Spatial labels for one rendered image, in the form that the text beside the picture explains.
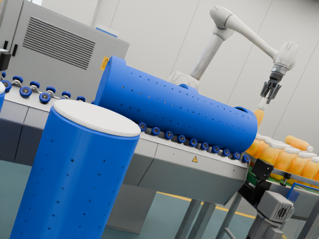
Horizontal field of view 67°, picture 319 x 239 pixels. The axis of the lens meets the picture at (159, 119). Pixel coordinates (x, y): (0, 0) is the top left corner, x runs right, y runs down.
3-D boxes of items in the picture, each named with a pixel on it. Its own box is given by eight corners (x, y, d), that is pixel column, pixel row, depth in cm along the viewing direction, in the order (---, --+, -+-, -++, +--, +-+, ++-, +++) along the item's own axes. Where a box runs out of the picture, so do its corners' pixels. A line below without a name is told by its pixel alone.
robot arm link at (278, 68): (281, 63, 149) (277, 72, 150) (291, 68, 152) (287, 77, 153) (271, 62, 157) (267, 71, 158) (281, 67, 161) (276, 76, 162)
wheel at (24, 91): (21, 86, 100) (21, 84, 98) (33, 89, 102) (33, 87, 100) (17, 95, 98) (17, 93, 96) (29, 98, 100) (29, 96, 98)
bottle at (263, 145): (253, 165, 163) (265, 140, 160) (262, 170, 157) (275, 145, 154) (248, 164, 158) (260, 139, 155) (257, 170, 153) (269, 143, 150)
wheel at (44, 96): (41, 92, 103) (41, 90, 101) (51, 95, 104) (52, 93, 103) (37, 101, 101) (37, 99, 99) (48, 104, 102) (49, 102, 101)
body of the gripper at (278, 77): (268, 71, 158) (262, 84, 160) (278, 72, 151) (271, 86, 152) (276, 75, 161) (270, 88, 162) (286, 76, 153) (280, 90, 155)
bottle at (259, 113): (245, 132, 167) (257, 106, 164) (255, 136, 164) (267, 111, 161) (243, 131, 161) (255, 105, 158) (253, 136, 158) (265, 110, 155)
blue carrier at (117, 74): (92, 102, 133) (109, 52, 127) (219, 142, 165) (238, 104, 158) (93, 118, 107) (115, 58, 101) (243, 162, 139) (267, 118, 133)
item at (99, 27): (95, 30, 272) (97, 24, 271) (115, 39, 281) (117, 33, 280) (95, 30, 261) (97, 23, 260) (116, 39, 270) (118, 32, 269)
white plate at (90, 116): (157, 138, 76) (155, 142, 76) (116, 109, 96) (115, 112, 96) (72, 124, 57) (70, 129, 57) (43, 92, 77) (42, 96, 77)
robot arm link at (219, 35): (168, 93, 200) (179, 97, 219) (182, 103, 193) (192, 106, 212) (219, 7, 186) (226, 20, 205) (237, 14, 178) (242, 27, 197)
